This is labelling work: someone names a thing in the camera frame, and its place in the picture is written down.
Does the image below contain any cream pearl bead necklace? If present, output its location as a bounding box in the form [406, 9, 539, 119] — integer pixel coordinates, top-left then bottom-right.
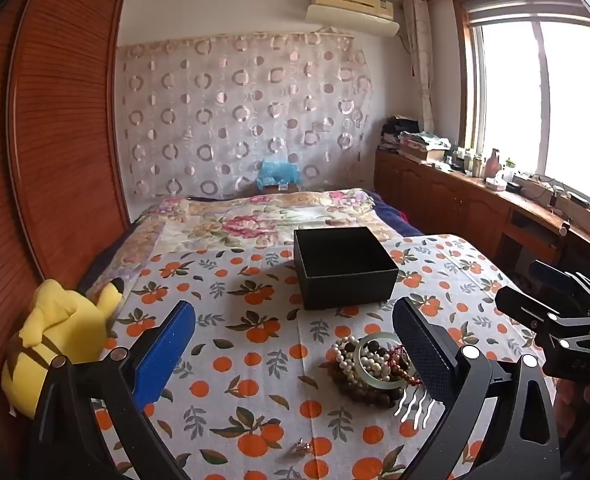
[334, 336, 393, 382]

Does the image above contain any grey roller blind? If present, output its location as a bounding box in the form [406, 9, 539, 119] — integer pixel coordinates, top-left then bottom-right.
[462, 0, 590, 25]

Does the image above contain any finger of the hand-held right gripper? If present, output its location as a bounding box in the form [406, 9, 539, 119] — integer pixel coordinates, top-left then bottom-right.
[495, 287, 590, 346]
[529, 260, 590, 313]

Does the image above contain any floral quilt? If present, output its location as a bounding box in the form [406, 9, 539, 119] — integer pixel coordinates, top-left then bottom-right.
[87, 188, 390, 291]

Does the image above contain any pile of clothes and books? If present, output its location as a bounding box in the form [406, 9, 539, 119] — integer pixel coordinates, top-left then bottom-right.
[379, 116, 452, 164]

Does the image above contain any patterned window curtain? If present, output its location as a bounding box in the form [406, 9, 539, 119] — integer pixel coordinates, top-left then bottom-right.
[402, 0, 436, 133]

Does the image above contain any yellow plush toy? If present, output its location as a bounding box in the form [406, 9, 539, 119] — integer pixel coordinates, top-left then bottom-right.
[1, 277, 126, 418]

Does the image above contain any brown wooden bead bracelet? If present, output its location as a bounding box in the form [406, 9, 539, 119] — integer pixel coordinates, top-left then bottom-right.
[326, 342, 404, 409]

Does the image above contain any orange fruit print bedsheet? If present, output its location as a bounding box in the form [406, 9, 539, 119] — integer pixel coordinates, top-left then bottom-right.
[87, 232, 558, 480]

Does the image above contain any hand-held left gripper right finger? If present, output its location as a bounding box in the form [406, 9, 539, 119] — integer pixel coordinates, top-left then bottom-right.
[392, 297, 560, 480]

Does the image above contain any silver hair comb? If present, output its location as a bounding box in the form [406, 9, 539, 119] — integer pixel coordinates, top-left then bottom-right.
[394, 382, 438, 427]

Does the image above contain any red bead bracelet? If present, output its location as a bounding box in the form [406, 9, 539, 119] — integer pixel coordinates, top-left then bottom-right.
[381, 346, 424, 387]

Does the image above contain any dark blue blanket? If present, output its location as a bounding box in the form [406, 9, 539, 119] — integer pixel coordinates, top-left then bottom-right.
[372, 191, 426, 239]

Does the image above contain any circle pattern wall curtain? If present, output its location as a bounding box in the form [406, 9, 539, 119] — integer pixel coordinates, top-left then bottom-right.
[116, 30, 376, 199]

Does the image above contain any blue plastic bag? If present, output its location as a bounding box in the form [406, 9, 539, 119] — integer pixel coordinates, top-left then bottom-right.
[257, 158, 300, 191]

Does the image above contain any wooden frame window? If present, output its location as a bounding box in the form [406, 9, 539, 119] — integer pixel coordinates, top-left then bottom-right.
[452, 0, 590, 222]

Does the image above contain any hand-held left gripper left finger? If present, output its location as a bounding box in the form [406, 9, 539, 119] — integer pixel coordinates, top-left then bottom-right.
[29, 300, 196, 480]

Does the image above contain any pale green jade bangle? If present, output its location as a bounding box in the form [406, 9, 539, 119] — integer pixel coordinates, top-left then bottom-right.
[352, 332, 412, 390]

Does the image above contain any black cardboard box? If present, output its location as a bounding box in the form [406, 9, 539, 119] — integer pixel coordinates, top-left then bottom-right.
[293, 226, 400, 311]

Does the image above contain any long wooden cabinet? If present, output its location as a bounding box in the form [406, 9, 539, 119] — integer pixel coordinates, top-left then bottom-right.
[374, 147, 590, 311]

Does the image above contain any row of small bottles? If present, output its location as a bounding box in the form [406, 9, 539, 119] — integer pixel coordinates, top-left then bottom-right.
[452, 146, 486, 179]

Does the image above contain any wall air conditioner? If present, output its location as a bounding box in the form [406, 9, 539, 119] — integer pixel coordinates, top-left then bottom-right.
[306, 4, 400, 37]

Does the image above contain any pink bottle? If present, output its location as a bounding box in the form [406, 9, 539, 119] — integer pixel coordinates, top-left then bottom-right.
[484, 148, 502, 180]

